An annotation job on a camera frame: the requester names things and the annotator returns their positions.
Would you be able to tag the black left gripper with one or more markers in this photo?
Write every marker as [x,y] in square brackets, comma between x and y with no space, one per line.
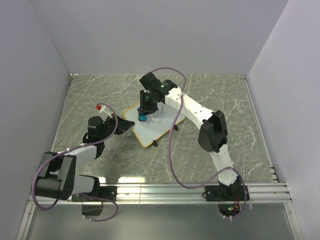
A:
[123,125]

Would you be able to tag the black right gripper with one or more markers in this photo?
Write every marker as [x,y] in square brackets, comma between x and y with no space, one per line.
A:
[144,107]

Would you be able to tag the blue whiteboard eraser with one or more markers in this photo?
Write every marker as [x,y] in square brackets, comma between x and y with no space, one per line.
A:
[142,114]

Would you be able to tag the yellow framed whiteboard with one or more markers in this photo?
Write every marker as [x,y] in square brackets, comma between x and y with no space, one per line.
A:
[157,124]

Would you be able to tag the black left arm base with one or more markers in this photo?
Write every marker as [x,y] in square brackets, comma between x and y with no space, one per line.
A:
[104,192]

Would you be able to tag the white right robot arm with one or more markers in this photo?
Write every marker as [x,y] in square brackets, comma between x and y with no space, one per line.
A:
[211,124]

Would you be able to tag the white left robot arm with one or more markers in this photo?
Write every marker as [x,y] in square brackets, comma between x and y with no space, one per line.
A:
[58,178]

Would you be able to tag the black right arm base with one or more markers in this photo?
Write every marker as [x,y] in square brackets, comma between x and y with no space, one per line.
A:
[216,193]

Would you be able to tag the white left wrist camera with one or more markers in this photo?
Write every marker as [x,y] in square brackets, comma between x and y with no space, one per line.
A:
[105,112]

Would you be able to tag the aluminium right side rail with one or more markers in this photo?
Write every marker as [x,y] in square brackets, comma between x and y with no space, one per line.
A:
[266,151]

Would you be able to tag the aluminium front mounting rail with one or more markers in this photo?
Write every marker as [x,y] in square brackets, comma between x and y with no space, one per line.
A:
[165,212]

